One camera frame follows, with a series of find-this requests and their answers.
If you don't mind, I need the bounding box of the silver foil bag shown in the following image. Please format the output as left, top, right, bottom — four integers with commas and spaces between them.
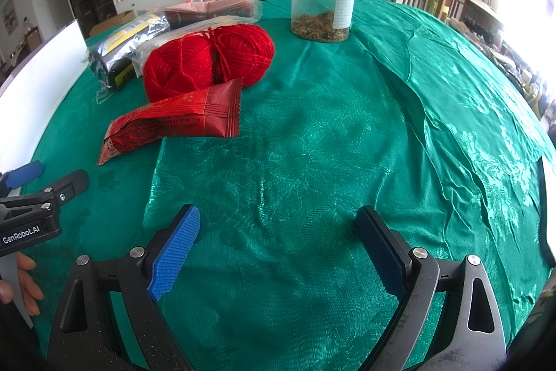
89, 10, 171, 104

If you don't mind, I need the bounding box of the clear chopsticks packet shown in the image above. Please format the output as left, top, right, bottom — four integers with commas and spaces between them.
131, 15, 248, 78

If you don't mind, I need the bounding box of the red snack packet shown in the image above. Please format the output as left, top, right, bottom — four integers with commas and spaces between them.
97, 79, 242, 166

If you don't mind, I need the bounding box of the red yarn ball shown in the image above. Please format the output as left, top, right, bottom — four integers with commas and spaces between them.
142, 24, 275, 103

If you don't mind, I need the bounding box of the person left hand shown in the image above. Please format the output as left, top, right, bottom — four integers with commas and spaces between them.
0, 252, 44, 316

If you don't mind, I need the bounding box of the cardboard box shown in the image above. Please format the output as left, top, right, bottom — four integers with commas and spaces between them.
90, 10, 136, 38

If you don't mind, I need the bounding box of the green satin tablecloth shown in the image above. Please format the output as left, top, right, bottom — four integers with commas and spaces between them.
28, 0, 555, 370

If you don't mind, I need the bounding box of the pink incense packet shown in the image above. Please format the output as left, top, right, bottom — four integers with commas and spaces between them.
163, 0, 263, 30

